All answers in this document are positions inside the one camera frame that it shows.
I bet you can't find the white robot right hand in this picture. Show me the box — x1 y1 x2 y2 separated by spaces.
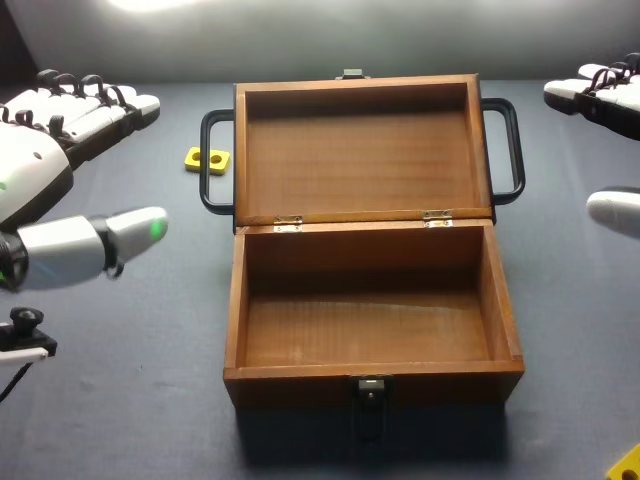
543 52 640 240

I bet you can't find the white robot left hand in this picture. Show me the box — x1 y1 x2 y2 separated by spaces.
0 68 169 294

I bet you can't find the orange wooden box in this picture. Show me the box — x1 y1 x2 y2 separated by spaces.
198 67 527 226

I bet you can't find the wooden box base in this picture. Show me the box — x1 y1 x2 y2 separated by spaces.
223 218 526 454

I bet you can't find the yellow two-hole block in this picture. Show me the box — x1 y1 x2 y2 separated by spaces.
183 146 232 177
605 443 640 480

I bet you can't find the grey table cloth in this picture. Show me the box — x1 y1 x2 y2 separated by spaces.
0 79 640 480

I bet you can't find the black knob clamp bracket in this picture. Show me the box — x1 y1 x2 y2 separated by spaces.
0 307 59 369

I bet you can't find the black cable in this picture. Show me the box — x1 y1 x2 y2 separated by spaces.
0 362 34 404

